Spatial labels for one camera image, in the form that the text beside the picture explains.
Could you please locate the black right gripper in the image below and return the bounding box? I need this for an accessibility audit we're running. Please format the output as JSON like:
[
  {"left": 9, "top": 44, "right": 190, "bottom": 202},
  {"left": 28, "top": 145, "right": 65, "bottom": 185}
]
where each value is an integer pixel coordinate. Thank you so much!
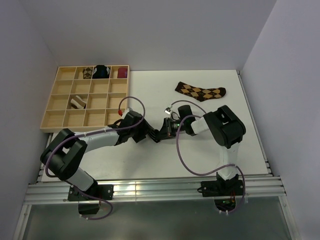
[{"left": 156, "top": 117, "right": 187, "bottom": 140}]

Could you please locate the black white striped sock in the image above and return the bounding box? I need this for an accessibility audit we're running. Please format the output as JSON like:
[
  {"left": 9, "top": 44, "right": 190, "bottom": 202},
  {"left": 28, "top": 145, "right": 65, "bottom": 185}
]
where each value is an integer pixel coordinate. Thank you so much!
[{"left": 148, "top": 129, "right": 163, "bottom": 143}]

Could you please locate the tan brown striped sock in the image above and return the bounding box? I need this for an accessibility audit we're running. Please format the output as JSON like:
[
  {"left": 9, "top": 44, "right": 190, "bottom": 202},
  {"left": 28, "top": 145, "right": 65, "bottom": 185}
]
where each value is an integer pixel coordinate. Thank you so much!
[{"left": 70, "top": 95, "right": 87, "bottom": 110}]

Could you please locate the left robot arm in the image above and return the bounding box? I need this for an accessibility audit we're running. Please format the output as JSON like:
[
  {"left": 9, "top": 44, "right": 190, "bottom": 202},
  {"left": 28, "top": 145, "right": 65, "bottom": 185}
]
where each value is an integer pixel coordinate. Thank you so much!
[{"left": 40, "top": 110, "right": 156, "bottom": 200}]

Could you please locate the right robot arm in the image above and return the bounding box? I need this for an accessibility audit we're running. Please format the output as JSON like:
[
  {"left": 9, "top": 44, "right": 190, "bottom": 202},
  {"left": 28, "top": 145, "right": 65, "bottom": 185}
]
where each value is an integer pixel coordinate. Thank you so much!
[{"left": 154, "top": 105, "right": 246, "bottom": 195}]

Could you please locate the brown argyle sock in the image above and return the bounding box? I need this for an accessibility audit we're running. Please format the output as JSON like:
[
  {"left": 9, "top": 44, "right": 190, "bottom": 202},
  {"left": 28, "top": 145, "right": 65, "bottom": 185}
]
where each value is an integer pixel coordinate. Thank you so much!
[{"left": 174, "top": 81, "right": 227, "bottom": 102}]

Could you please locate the rolled red sock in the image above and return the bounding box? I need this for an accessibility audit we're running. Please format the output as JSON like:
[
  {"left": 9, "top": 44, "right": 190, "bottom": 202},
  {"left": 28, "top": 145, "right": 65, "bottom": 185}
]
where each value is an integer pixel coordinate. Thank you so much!
[{"left": 117, "top": 67, "right": 128, "bottom": 79}]

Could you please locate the wooden compartment tray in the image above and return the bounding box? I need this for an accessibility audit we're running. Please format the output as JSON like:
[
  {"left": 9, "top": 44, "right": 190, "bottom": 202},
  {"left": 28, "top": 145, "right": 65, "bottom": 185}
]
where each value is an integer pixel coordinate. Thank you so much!
[{"left": 40, "top": 65, "right": 130, "bottom": 133}]

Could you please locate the rolled black blue sock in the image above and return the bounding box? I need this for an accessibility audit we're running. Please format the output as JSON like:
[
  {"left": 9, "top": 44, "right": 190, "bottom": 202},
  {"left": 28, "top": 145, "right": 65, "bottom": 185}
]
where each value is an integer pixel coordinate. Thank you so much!
[{"left": 92, "top": 65, "right": 111, "bottom": 79}]

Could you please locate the rolled argyle sock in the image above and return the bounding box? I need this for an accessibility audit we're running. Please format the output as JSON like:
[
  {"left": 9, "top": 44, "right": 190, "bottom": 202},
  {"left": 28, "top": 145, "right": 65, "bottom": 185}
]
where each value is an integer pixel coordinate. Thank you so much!
[{"left": 82, "top": 67, "right": 93, "bottom": 79}]

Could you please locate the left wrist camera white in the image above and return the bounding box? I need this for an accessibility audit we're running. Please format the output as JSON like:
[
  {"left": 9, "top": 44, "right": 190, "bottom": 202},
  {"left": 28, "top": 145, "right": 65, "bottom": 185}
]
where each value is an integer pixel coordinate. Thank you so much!
[{"left": 117, "top": 107, "right": 132, "bottom": 119}]

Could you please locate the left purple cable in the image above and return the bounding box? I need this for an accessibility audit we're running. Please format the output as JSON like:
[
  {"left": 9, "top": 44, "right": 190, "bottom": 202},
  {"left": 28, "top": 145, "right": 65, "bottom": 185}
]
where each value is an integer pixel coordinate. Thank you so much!
[{"left": 44, "top": 96, "right": 146, "bottom": 221}]

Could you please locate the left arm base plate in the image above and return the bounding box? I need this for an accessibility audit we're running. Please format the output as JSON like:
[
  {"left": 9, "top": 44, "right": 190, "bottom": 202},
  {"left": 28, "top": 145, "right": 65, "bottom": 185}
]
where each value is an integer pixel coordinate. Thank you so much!
[{"left": 67, "top": 183, "right": 115, "bottom": 216}]

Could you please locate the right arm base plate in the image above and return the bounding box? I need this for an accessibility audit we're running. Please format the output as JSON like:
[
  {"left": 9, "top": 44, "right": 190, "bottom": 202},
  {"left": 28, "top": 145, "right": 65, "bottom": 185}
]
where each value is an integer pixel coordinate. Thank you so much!
[{"left": 197, "top": 174, "right": 245, "bottom": 213}]

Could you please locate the aluminium rail frame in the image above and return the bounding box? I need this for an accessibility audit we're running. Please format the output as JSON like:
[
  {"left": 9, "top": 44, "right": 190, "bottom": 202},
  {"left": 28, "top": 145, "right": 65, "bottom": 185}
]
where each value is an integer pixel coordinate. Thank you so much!
[{"left": 13, "top": 70, "right": 301, "bottom": 240}]

